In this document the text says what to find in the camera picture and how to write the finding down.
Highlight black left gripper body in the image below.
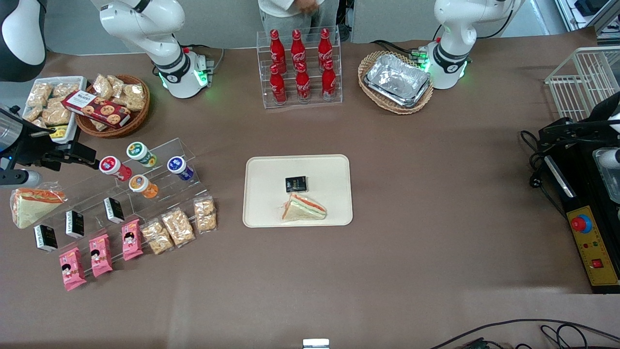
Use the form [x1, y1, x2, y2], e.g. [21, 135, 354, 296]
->
[585, 91, 620, 137]

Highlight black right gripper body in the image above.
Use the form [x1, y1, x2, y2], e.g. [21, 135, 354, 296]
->
[0, 106, 64, 171]

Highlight green lid gum bottle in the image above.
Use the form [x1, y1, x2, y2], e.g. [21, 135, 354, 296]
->
[126, 142, 157, 168]

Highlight white rectangular plastic tray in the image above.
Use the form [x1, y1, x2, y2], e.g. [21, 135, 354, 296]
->
[21, 76, 88, 144]

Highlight red lid gum bottle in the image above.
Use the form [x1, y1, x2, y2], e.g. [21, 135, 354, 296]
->
[99, 156, 133, 182]

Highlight orange gum bottle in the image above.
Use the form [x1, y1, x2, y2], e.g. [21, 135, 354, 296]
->
[128, 174, 159, 199]

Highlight blue lid gum bottle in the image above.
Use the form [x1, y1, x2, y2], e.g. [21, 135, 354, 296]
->
[167, 156, 195, 182]

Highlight aluminium foil tray stack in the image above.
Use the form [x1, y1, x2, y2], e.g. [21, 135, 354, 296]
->
[364, 53, 432, 108]

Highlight beige serving tray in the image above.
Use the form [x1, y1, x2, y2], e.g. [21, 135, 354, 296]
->
[242, 154, 354, 228]

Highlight red cookie box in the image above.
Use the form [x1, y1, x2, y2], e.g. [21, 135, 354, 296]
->
[61, 90, 132, 129]

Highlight wrapped triangle sandwich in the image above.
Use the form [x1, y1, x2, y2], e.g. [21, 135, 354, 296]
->
[280, 192, 328, 222]
[10, 182, 67, 229]

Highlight round wicker basket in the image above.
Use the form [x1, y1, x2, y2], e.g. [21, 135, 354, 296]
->
[75, 74, 151, 140]

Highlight clear plastic container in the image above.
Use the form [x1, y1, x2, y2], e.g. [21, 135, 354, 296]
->
[592, 147, 620, 205]

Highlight clear acrylic stepped display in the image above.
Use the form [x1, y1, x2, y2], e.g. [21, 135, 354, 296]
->
[62, 138, 210, 236]

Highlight red emergency stop button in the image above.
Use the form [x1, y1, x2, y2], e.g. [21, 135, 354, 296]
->
[570, 214, 593, 234]

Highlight pink snack pack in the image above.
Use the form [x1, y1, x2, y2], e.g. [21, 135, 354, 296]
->
[121, 219, 144, 261]
[59, 247, 88, 292]
[89, 234, 113, 278]

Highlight black yellow control box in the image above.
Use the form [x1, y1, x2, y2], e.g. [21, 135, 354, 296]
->
[538, 138, 620, 295]

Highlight oval wicker basket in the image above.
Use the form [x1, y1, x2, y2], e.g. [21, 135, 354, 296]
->
[358, 50, 434, 115]

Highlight red cola bottle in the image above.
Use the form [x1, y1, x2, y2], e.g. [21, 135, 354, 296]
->
[269, 64, 288, 105]
[269, 29, 285, 68]
[318, 28, 334, 63]
[295, 62, 311, 103]
[321, 59, 337, 101]
[291, 29, 307, 66]

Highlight clear acrylic bottle rack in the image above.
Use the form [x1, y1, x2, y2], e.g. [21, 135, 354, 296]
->
[256, 26, 343, 109]

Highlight person in white sweater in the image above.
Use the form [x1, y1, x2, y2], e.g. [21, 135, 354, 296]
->
[257, 0, 340, 35]

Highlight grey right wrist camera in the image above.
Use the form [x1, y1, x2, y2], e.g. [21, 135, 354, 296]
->
[0, 169, 43, 189]

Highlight black cable bundle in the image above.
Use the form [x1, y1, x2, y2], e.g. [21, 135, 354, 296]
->
[520, 129, 568, 220]

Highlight white wire basket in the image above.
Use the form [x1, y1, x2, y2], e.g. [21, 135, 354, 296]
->
[544, 46, 620, 122]

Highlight grey arm base cable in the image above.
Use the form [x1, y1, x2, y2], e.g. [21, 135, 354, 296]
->
[184, 44, 226, 80]

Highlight black arm base cables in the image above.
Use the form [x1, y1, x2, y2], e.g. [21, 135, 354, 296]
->
[370, 39, 429, 63]

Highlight black floor cables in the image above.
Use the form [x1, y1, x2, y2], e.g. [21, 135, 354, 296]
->
[429, 318, 620, 349]

